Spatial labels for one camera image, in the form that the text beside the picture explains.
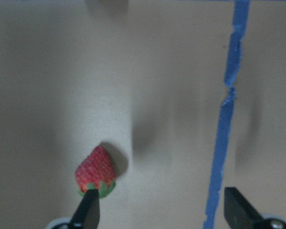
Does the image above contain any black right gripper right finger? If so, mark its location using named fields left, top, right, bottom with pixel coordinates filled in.
left=224, top=187, right=271, bottom=229

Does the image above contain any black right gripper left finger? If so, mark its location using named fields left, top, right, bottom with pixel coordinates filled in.
left=68, top=189, right=100, bottom=229

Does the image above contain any red strawberry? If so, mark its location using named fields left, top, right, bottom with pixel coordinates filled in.
left=75, top=146, right=116, bottom=198

